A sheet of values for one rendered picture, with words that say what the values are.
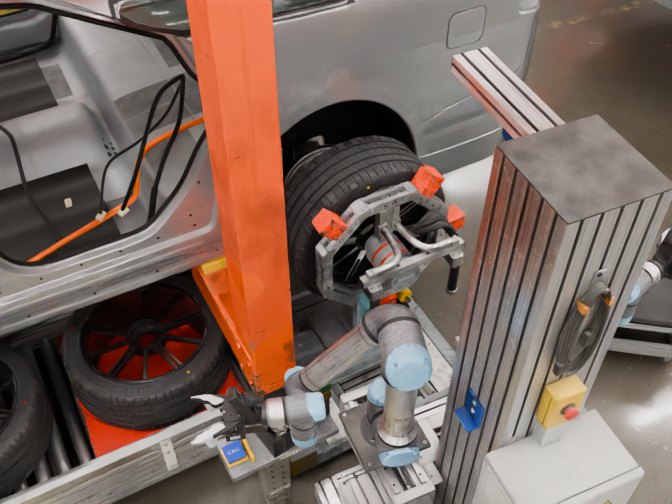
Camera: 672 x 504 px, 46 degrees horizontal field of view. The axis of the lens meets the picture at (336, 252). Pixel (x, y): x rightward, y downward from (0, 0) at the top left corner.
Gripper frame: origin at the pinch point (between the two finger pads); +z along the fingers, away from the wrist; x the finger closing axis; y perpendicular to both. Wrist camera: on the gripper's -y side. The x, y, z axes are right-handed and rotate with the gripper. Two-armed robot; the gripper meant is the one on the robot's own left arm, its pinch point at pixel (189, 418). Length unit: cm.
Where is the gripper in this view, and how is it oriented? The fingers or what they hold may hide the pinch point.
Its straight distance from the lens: 212.1
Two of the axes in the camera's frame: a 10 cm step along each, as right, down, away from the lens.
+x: -1.6, -6.2, 7.7
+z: -9.9, 1.2, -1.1
